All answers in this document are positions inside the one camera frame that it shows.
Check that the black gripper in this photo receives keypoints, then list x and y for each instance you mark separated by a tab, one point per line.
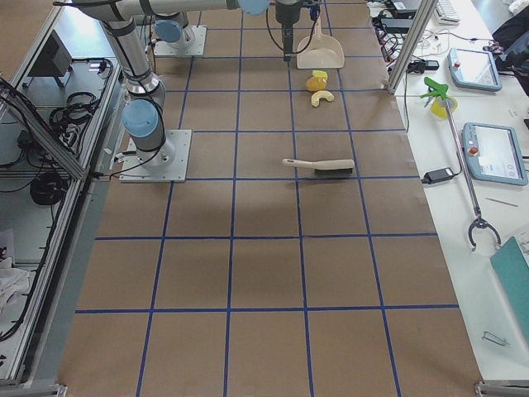
284	14

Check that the beige plastic dustpan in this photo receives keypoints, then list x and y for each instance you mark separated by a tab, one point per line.
319	51

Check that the yellow green sponge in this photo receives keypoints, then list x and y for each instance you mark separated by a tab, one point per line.
320	74

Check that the orange yellow toy potato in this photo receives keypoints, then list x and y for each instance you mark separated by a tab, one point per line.
315	84

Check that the cream curved bread piece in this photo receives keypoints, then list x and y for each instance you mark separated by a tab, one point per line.
320	95

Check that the beige hand brush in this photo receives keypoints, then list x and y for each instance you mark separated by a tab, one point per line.
323	167

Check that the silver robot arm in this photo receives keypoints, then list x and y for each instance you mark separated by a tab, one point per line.
171	18
142	116

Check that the yellow tape roll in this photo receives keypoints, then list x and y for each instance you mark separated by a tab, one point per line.
438	106

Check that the upper teach pendant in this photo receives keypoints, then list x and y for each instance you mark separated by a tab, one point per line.
474	69

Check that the teach pendant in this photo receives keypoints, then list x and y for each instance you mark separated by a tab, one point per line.
474	69
493	154

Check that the black power adapter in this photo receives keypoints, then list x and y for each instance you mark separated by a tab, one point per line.
438	176

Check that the lower teach pendant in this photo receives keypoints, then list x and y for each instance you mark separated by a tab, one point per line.
493	154

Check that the black control box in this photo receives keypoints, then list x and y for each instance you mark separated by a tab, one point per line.
54	61

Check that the teal notebook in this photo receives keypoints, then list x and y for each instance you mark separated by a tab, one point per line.
511	267

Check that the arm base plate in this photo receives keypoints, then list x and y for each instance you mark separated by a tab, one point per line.
170	164
182	43

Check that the aluminium frame post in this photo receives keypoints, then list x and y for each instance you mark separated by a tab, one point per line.
419	24

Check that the green handled reacher grabber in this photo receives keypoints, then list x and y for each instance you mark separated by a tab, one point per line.
441	90

